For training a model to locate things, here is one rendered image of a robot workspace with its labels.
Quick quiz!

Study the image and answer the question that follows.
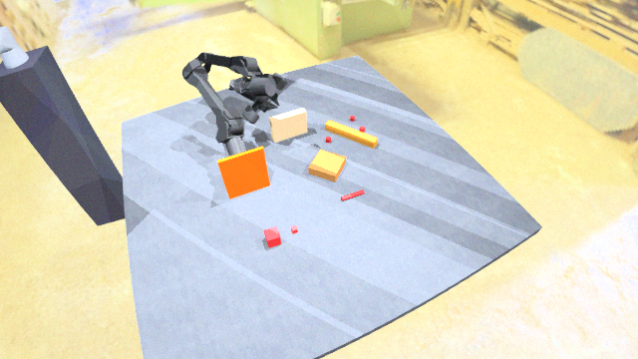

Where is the orange flat bar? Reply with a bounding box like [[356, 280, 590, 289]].
[[325, 121, 377, 148]]

